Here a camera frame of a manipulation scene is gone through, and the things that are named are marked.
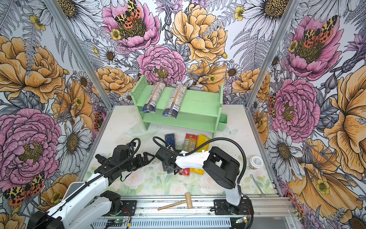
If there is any clear tape roll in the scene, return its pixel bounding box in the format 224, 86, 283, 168
249, 156, 264, 170

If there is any clear spaghetti bag white label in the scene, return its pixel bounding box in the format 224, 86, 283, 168
163, 85, 187, 119

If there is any yellow spaghetti bag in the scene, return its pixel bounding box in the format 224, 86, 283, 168
190, 134, 210, 176

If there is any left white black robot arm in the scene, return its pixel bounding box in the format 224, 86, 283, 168
27, 142, 154, 229

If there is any thin metal rod tool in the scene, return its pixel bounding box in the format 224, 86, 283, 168
250, 174, 266, 198

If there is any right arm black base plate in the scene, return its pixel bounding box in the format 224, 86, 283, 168
213, 199, 253, 216

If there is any green wooden two-tier shelf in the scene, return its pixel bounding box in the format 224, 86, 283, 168
131, 75, 227, 137

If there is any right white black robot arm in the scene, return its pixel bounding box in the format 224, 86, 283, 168
156, 147, 246, 206

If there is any clear spaghetti bag dark end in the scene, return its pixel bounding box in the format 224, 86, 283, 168
142, 81, 166, 113

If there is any red-ended clear spaghetti bag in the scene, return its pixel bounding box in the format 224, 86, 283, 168
177, 134, 198, 177

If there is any small wooden mallet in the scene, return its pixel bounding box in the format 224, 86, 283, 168
157, 192, 193, 211

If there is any blue Barilla spaghetti bag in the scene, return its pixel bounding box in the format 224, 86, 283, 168
165, 134, 175, 149

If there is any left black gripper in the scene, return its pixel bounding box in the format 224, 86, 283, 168
120, 152, 155, 172

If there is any right black corrugated cable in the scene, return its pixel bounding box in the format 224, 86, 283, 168
152, 136, 247, 184

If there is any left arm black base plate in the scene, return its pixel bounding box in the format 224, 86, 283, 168
103, 200, 137, 217

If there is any black handheld remote device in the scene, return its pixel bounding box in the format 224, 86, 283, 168
95, 154, 108, 165

